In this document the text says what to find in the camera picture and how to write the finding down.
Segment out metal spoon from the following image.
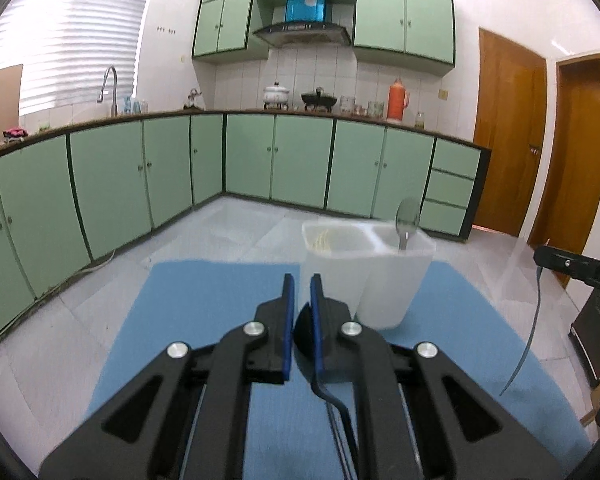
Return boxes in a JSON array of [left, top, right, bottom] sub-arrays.
[[394, 197, 419, 250]]

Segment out white plastic utensil holder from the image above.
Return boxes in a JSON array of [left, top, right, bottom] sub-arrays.
[[299, 219, 436, 330]]

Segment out orange thermos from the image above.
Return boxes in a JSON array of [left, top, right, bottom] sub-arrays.
[[387, 78, 411, 122]]

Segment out green lower kitchen cabinets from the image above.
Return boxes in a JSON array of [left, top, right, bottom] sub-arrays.
[[0, 110, 491, 333]]

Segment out window blinds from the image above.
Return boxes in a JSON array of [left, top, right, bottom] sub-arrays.
[[0, 0, 147, 115]]

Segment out range hood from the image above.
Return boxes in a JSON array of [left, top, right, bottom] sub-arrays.
[[253, 21, 352, 48]]

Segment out wooden door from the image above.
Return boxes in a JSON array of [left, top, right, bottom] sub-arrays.
[[474, 28, 547, 236], [526, 52, 600, 288]]

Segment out blue table mat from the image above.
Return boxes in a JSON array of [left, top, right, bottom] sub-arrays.
[[87, 260, 591, 479]]

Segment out green upper cabinets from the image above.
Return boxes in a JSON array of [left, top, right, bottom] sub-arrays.
[[192, 0, 456, 76]]

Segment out chrome faucet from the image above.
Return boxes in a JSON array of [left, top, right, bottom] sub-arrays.
[[96, 65, 119, 118]]

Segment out white pot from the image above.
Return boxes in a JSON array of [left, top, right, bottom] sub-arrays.
[[263, 81, 290, 110]]

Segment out black wok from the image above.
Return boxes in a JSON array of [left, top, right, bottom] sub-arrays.
[[301, 87, 337, 113]]

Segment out glass jar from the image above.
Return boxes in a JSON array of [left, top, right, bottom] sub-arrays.
[[414, 112, 425, 130]]

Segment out black plastic spoon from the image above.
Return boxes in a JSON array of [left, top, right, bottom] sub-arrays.
[[292, 304, 358, 479]]

